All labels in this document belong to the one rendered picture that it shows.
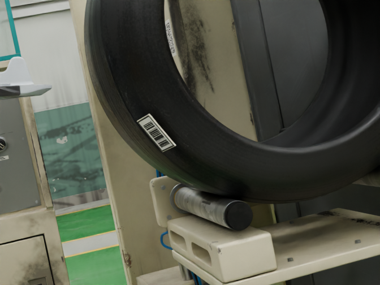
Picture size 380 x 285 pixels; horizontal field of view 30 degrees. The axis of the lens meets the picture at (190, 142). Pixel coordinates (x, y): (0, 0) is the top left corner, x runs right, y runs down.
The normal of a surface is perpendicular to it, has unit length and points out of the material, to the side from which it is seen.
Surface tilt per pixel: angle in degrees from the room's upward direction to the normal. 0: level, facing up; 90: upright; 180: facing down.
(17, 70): 90
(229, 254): 90
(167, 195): 90
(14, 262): 90
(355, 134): 100
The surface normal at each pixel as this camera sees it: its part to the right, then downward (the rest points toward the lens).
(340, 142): 0.31, 0.18
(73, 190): 0.18, 0.02
